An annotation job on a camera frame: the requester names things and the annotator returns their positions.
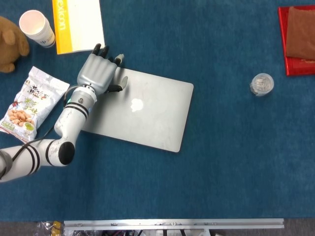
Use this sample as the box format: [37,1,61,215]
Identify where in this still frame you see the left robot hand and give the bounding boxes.
[77,43,129,93]

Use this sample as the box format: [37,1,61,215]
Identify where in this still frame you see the silver laptop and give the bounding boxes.
[81,67,194,153]

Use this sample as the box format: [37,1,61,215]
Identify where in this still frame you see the yellow and white book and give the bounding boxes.
[52,0,106,55]

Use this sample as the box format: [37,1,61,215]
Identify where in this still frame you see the white peanut snack bag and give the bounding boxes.
[0,66,70,145]

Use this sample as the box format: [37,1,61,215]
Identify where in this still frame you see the white paper cup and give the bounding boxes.
[19,9,56,48]

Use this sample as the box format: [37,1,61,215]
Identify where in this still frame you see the brown plush toy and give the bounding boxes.
[0,16,31,73]

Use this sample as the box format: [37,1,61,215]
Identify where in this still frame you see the blue table cloth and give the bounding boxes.
[0,0,315,222]

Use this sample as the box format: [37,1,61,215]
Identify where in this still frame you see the clear plastic bag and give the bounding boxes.
[34,220,65,236]

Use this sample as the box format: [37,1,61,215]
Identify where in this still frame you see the clear plastic clip container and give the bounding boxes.
[250,73,275,97]

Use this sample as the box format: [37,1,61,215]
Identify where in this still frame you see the red flat box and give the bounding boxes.
[278,6,315,77]

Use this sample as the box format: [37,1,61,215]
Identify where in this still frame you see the folded brown cloth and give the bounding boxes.
[285,6,315,61]

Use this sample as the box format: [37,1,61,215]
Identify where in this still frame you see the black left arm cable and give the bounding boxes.
[0,85,79,174]

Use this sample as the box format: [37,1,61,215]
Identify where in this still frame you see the aluminium frame rail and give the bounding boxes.
[63,218,285,232]

